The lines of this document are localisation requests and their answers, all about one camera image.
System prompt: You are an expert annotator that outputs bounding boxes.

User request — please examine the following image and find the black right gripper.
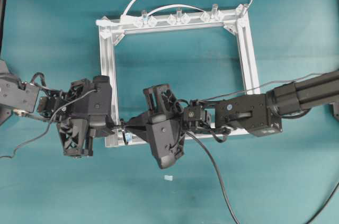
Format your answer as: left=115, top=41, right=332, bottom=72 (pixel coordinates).
left=126, top=84, right=184, bottom=168

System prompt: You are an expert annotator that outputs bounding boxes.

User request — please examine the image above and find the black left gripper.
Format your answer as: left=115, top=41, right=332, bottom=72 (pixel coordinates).
left=55, top=79, right=115, bottom=158

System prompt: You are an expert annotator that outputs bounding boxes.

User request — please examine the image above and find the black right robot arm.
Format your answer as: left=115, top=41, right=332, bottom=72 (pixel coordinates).
left=123, top=71, right=338, bottom=169

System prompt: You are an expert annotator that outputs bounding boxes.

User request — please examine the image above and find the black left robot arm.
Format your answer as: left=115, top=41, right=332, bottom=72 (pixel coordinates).
left=1, top=60, right=119, bottom=158

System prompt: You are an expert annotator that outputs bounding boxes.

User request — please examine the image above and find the small blue tape piece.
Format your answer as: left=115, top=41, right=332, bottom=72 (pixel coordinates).
left=164, top=175, right=173, bottom=181

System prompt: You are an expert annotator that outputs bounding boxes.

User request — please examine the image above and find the black string loop on frame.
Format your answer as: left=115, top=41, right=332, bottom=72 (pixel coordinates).
left=119, top=118, right=133, bottom=146

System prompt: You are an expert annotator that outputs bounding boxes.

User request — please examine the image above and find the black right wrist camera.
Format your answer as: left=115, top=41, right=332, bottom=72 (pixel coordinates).
left=146, top=119, right=181, bottom=169

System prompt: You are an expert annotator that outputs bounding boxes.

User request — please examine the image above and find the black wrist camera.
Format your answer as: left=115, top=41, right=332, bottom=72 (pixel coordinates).
left=146, top=119, right=181, bottom=169
left=93, top=75, right=112, bottom=95

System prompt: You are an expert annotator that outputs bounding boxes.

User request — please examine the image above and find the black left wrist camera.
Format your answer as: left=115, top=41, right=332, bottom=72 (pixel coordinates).
left=93, top=75, right=112, bottom=95

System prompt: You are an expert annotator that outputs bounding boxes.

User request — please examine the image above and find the clear standoff post left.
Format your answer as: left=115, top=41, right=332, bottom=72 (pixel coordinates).
left=141, top=10, right=148, bottom=26

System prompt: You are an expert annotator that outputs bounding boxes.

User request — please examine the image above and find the clear standoff post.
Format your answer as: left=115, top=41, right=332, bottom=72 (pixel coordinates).
left=141, top=10, right=148, bottom=26
left=210, top=4, right=218, bottom=20
left=176, top=7, right=182, bottom=24

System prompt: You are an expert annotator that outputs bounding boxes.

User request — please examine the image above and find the clear standoff post middle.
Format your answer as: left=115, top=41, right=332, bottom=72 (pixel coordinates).
left=176, top=7, right=182, bottom=24

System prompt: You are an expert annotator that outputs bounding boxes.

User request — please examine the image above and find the clear standoff post right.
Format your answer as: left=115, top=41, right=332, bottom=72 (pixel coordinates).
left=210, top=4, right=218, bottom=20

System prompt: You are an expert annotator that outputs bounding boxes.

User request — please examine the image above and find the silver aluminium extrusion frame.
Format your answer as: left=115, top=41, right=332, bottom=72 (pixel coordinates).
left=95, top=3, right=262, bottom=148

